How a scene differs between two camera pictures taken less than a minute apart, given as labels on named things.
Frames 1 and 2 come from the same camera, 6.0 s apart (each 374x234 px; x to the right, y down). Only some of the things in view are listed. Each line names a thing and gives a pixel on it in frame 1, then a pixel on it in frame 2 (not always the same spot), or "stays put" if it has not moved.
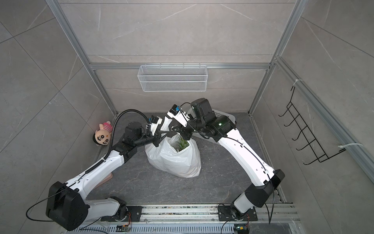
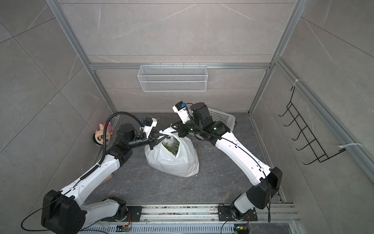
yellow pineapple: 182,144 to 172,144
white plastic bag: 186,163 stays put
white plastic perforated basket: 190,113 stays put
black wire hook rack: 320,155 stays put
